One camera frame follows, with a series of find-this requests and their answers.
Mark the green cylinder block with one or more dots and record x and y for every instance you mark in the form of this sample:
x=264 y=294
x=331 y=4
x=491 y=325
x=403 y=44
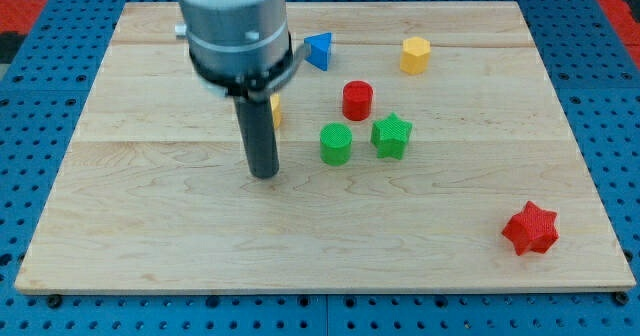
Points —
x=335 y=144

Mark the grey cylindrical robot arm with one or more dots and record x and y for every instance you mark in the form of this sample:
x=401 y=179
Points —
x=242 y=45

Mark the green star block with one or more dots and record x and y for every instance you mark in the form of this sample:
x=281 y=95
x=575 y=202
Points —
x=390 y=136

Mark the red star block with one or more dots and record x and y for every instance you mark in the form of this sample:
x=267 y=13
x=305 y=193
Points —
x=531 y=230

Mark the red cylinder block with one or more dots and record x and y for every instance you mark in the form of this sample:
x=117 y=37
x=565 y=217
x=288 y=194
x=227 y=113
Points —
x=357 y=97

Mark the yellow block behind tool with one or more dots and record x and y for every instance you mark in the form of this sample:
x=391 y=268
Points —
x=275 y=103

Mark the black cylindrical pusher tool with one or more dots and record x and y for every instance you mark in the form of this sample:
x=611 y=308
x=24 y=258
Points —
x=255 y=121

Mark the light wooden board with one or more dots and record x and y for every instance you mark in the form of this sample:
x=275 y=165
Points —
x=154 y=196

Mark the blue triangle block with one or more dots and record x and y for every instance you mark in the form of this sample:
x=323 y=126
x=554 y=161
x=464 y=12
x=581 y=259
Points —
x=320 y=50

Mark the yellow hexagon block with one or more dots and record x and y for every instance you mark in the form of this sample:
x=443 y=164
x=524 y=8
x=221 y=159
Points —
x=415 y=55

